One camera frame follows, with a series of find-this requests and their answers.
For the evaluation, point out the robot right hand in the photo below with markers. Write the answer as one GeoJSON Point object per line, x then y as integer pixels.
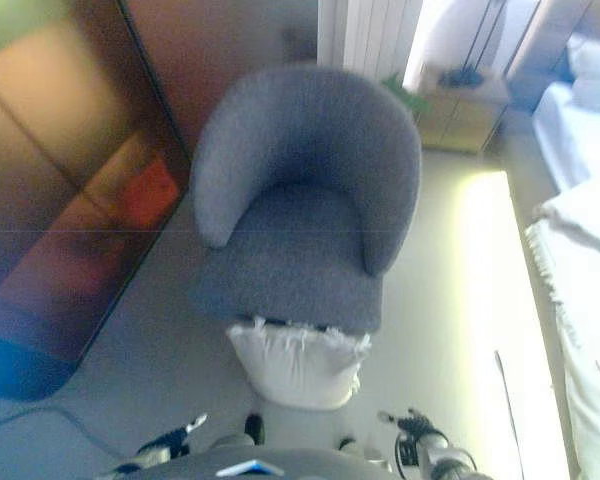
{"type": "Point", "coordinates": [414, 424]}

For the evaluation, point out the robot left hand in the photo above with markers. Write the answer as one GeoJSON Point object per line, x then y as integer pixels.
{"type": "Point", "coordinates": [177, 436]}

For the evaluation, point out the white fringed cushion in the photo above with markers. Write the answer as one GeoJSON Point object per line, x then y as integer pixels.
{"type": "Point", "coordinates": [300, 365]}

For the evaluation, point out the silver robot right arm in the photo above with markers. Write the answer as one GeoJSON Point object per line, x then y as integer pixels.
{"type": "Point", "coordinates": [437, 457]}

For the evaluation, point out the grey robot torso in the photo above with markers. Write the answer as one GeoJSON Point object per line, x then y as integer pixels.
{"type": "Point", "coordinates": [280, 465]}

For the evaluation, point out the white fringed throw blanket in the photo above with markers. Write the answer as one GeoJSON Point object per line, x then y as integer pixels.
{"type": "Point", "coordinates": [580, 320]}

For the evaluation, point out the grey fabric tub armchair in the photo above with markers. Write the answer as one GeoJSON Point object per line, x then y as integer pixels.
{"type": "Point", "coordinates": [300, 200]}

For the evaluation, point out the bed with white bedding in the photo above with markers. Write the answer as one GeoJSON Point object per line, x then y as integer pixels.
{"type": "Point", "coordinates": [575, 200]}

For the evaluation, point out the light wooden nightstand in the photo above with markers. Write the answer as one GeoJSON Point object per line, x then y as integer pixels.
{"type": "Point", "coordinates": [457, 117]}

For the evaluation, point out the green potted plant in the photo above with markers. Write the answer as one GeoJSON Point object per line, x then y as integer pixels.
{"type": "Point", "coordinates": [405, 92]}

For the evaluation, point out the black lamp base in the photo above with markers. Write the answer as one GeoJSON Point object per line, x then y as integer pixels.
{"type": "Point", "coordinates": [461, 76]}

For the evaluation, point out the white pleated curtain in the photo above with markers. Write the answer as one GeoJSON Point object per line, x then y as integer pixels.
{"type": "Point", "coordinates": [365, 35]}

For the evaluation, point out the white pillow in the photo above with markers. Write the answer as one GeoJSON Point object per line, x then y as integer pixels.
{"type": "Point", "coordinates": [596, 75]}

